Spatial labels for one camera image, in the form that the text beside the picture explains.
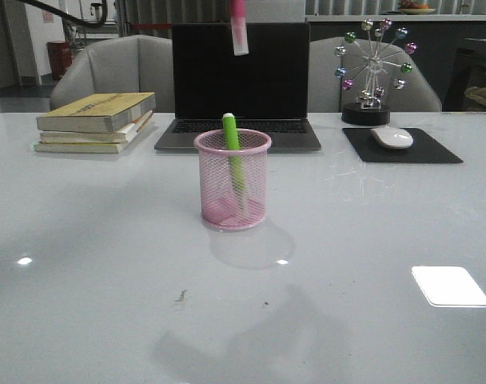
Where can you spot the green highlighter pen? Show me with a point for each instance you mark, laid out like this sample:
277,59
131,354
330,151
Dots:
237,173

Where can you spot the pink highlighter pen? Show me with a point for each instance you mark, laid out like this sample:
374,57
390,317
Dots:
238,27

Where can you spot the pink mesh pen holder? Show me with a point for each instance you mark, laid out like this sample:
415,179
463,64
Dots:
219,206

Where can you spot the grey laptop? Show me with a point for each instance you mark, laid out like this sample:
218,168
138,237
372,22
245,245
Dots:
265,90

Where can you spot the middle white book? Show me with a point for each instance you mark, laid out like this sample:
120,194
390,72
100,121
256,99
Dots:
125,134

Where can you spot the white computer mouse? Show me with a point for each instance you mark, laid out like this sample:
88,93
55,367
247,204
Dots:
392,138

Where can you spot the grey armchair right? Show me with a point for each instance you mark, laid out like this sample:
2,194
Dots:
336,78

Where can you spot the grey armchair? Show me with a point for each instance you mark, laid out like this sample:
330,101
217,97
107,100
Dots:
336,78
138,63

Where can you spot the top yellow book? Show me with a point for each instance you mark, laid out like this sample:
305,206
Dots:
98,113

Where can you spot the yellow book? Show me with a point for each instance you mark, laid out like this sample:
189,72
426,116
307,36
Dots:
98,113
81,148

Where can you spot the grey armchair left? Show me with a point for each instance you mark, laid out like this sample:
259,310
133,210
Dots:
138,63

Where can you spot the black mouse pad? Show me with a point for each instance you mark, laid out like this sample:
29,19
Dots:
424,150

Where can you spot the ferris wheel desk ornament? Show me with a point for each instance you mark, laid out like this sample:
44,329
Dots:
368,108

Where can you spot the bottom yellow book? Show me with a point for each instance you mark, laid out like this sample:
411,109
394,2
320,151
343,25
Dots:
81,148

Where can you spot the red trash bin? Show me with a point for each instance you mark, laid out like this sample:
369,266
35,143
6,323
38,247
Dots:
60,58

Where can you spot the fruit bowl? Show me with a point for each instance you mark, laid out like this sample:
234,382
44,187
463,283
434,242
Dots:
414,7

